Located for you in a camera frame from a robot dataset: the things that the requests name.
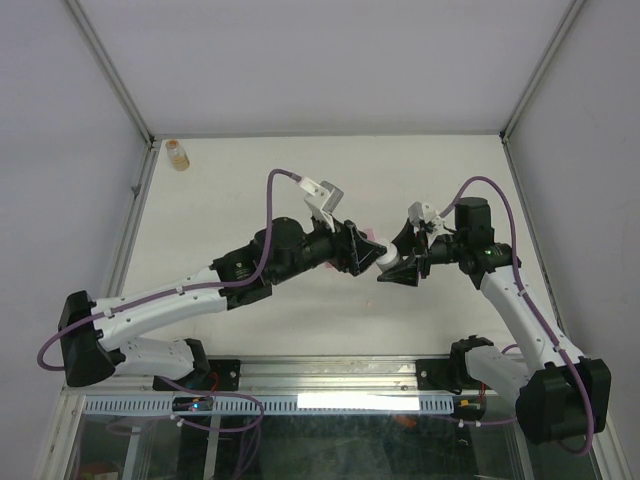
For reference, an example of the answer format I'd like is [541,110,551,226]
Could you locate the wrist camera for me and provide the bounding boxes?
[408,201,444,233]
[298,177,344,232]

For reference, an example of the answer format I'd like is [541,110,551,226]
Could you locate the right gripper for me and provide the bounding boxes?
[377,218,466,287]

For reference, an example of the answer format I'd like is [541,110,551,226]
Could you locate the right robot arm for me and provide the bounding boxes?
[378,197,611,445]

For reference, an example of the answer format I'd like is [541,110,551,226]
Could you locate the left aluminium frame post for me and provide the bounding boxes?
[64,0,154,146]

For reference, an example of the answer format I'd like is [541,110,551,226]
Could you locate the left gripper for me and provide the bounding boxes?
[272,210,386,286]

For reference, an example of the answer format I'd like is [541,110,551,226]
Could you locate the slotted cable duct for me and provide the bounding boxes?
[84,393,454,417]

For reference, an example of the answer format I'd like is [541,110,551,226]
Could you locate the right aluminium frame post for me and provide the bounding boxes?
[499,0,588,143]

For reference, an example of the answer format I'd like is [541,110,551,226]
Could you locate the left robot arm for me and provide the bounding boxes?
[58,217,387,389]

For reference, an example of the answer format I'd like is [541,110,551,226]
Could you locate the aluminium frame post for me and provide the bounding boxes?
[64,0,154,146]
[499,0,588,143]

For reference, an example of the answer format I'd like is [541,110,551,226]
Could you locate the aluminium mounting rail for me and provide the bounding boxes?
[62,349,480,396]

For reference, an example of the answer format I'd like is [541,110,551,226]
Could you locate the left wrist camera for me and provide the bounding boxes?
[298,177,344,232]

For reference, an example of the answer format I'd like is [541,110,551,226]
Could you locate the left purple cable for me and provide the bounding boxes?
[37,168,306,372]

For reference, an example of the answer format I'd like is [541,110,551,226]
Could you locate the pink weekly pill organizer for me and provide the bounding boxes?
[324,228,375,270]

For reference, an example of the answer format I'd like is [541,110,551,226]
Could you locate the small amber bottle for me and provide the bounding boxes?
[165,139,190,171]

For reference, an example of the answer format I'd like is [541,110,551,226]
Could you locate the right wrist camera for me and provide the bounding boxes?
[408,201,444,233]

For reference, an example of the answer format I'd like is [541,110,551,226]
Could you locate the white pill bottle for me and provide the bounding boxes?
[376,239,400,272]

